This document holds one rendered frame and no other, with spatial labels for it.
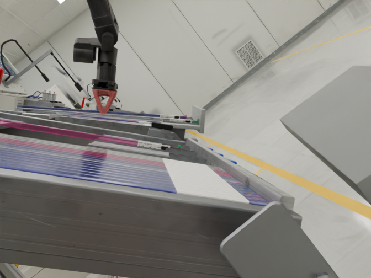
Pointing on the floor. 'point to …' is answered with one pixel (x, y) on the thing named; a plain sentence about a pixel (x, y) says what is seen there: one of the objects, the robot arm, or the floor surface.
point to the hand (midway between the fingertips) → (103, 112)
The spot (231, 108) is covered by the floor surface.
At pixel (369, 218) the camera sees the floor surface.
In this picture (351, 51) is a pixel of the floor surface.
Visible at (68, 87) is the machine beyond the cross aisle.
